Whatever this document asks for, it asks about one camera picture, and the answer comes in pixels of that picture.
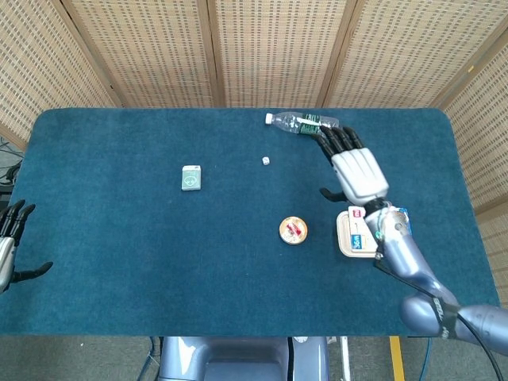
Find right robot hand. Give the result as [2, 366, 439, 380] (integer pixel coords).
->
[316, 125, 390, 204]

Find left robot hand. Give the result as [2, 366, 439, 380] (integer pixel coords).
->
[0, 200, 54, 294]

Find round yellow tin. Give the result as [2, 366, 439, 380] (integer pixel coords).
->
[279, 216, 310, 246]

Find clear plastic bottle green label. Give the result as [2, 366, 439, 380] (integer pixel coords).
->
[264, 110, 341, 136]

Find woven bamboo folding screen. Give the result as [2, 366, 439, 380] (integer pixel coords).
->
[0, 0, 508, 310]

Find blue carpet table cover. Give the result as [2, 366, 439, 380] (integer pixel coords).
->
[0, 107, 502, 338]

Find green playing card box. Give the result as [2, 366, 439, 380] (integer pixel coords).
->
[181, 165, 203, 192]

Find yellow floor tape strip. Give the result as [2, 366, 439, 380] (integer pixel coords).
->
[390, 336, 406, 381]

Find grey robot torso base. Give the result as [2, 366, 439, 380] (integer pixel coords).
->
[158, 336, 330, 381]

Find black floor cables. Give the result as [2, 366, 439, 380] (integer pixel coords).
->
[0, 137, 23, 195]

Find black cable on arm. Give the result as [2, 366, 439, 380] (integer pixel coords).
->
[375, 245, 508, 381]

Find blue cable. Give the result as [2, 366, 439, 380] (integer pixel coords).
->
[422, 337, 433, 381]

